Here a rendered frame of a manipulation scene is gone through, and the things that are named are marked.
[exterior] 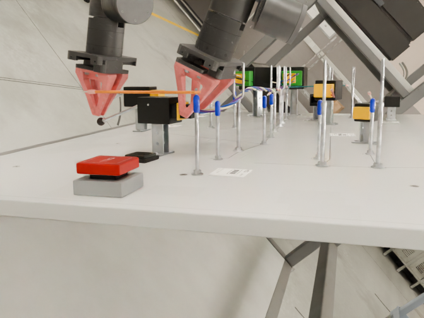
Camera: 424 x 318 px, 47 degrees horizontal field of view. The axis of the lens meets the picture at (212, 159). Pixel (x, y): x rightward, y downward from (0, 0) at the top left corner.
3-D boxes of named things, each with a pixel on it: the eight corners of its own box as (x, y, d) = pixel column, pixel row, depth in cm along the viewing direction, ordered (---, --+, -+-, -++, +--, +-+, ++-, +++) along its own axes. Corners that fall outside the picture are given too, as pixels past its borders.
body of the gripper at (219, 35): (239, 73, 74) (259, 27, 72) (213, 75, 65) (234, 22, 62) (204, 56, 76) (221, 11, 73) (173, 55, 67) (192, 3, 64)
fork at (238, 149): (230, 151, 78) (230, 62, 76) (235, 149, 80) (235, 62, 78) (241, 152, 78) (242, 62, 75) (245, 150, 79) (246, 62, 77)
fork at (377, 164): (385, 169, 63) (391, 58, 60) (370, 168, 63) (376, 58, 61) (384, 166, 65) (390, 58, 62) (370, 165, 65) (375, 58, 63)
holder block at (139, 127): (110, 129, 114) (108, 86, 112) (158, 129, 110) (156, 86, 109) (100, 130, 109) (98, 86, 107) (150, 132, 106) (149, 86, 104)
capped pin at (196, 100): (191, 173, 61) (190, 88, 59) (203, 173, 61) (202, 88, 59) (190, 175, 60) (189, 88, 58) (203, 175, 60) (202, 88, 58)
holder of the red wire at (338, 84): (347, 120, 128) (349, 79, 126) (334, 125, 116) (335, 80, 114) (328, 120, 130) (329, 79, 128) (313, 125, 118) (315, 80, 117)
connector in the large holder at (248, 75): (253, 86, 136) (253, 70, 136) (245, 86, 135) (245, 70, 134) (239, 85, 141) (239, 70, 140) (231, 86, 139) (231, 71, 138)
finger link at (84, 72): (130, 117, 82) (135, 62, 80) (104, 120, 76) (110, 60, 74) (97, 109, 85) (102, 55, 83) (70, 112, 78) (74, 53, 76)
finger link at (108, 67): (125, 118, 81) (130, 61, 79) (98, 122, 75) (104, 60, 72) (92, 110, 83) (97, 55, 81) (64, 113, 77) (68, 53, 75)
